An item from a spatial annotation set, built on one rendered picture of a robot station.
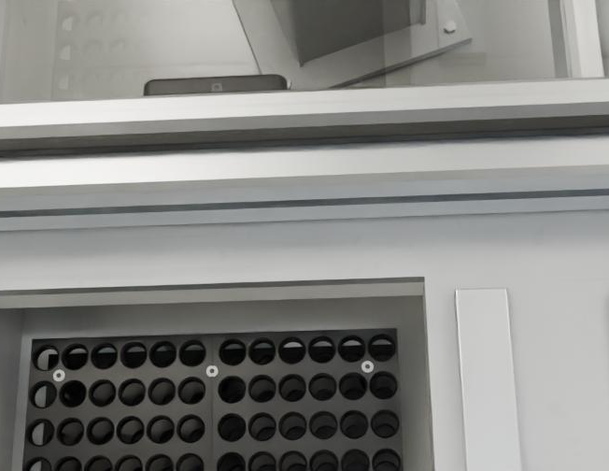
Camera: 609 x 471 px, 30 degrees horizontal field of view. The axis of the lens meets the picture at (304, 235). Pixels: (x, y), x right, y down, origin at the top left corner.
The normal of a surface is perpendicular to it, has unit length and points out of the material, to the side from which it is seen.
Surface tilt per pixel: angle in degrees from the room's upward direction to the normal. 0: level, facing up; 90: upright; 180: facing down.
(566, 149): 0
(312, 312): 0
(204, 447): 0
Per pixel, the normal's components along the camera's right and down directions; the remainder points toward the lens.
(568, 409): -0.07, -0.36
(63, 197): 0.01, 0.93
